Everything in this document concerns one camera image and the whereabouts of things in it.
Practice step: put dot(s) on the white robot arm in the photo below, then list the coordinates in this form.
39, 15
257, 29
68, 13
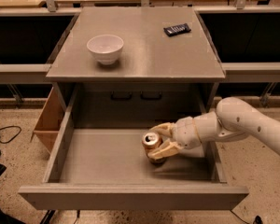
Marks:
232, 120

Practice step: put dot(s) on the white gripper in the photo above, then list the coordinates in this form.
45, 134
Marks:
185, 132

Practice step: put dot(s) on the orange soda can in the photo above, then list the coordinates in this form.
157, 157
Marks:
151, 141

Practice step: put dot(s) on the black snack bar wrapper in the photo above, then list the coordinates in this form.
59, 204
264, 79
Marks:
177, 29

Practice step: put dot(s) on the white ceramic bowl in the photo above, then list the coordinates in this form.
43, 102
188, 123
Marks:
105, 49

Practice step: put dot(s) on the open grey top drawer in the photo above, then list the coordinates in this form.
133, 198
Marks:
107, 169

